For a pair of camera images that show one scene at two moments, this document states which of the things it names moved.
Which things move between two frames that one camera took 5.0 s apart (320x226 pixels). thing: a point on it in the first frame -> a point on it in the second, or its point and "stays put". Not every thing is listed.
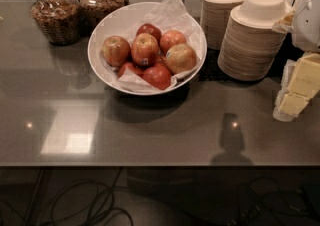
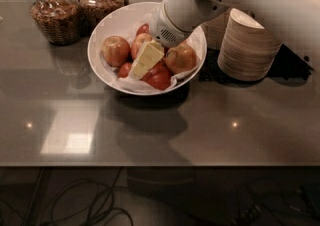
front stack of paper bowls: x=252 y=45 stays put
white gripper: x=308 y=25 -> x=165 y=29
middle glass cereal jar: x=99 y=2 stays put
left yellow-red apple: x=116 y=50 stays put
